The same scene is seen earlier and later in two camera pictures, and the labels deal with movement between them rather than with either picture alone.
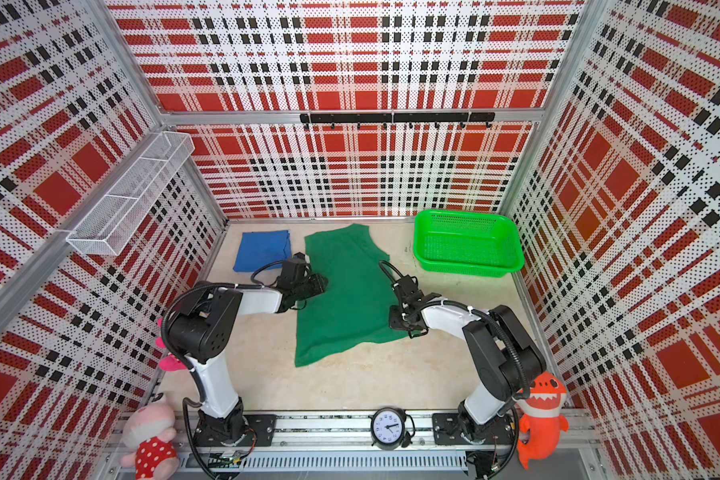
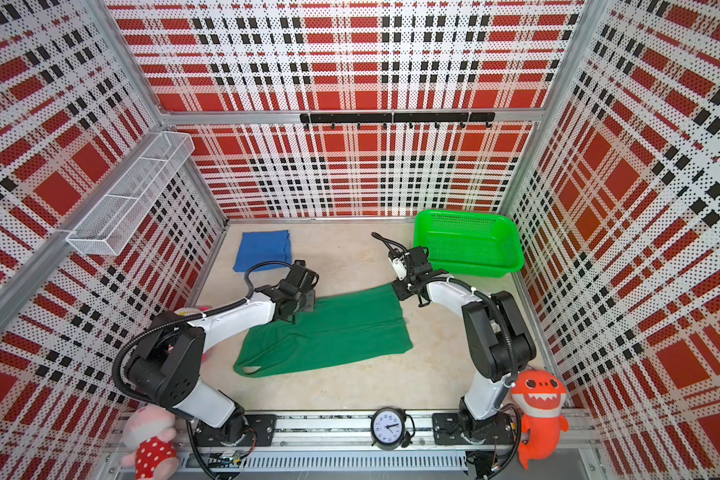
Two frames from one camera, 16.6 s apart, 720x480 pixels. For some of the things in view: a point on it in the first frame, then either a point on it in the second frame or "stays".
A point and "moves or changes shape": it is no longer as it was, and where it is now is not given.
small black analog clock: [391, 428] stays
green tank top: [355, 308] moves or changes shape
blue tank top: [260, 249] stays
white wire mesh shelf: [110, 228] stays
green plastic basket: [467, 243] stays
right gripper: [396, 322] → [402, 293]
